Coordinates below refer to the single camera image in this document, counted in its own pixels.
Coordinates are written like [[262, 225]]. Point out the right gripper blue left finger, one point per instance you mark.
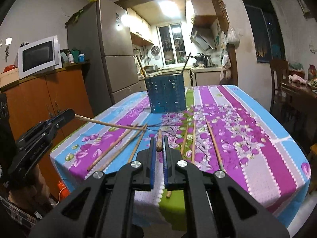
[[146, 176]]

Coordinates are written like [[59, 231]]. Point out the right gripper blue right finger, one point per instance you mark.
[[172, 179]]

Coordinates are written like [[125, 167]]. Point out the kitchen window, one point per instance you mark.
[[172, 44]]

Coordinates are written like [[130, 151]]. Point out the kitchen ceiling light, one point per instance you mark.
[[169, 9]]

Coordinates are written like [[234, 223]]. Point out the person's left hand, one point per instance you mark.
[[34, 195]]

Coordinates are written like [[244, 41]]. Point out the wooden chopstick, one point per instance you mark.
[[217, 152], [114, 156], [137, 144], [193, 143], [184, 140], [110, 151]]

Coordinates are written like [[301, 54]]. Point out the wooden chopstick far right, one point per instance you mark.
[[217, 152]]

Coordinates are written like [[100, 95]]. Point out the wooden chopstick centre right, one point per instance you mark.
[[184, 140]]

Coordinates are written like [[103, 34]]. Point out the wooden chopstick far left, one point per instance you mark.
[[110, 151]]

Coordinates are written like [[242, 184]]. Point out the wooden chopstick right middle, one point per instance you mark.
[[193, 143]]

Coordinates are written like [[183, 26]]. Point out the orange wooden cabinet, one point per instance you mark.
[[43, 97]]

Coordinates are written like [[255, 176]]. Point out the floral striped tablecloth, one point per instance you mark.
[[256, 150]]

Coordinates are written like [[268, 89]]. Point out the blue perforated utensil holder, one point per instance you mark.
[[166, 93]]

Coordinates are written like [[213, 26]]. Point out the white microwave oven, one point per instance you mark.
[[39, 56]]

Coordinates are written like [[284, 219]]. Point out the white medicine bottle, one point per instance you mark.
[[70, 58]]

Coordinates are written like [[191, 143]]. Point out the green container on cabinet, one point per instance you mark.
[[75, 54]]

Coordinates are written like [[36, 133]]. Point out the steel electric kettle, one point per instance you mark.
[[208, 61]]

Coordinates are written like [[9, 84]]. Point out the black wok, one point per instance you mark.
[[199, 57]]

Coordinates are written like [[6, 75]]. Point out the grey refrigerator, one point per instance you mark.
[[101, 32]]

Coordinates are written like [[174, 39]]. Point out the dark wooden side table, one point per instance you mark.
[[303, 100]]

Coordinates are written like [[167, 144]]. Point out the steel range hood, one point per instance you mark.
[[203, 38]]

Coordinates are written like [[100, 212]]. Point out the white hanging plastic bag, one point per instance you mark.
[[232, 37]]

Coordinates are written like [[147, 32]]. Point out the dark wooden chair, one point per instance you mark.
[[279, 72]]

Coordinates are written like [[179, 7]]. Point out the pink cloth on side table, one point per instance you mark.
[[297, 79]]

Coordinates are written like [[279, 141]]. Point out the dark room window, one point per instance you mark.
[[267, 33]]

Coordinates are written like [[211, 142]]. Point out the red lidded glass jar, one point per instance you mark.
[[312, 72]]

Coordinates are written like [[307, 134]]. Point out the framed wall picture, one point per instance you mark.
[[305, 9]]

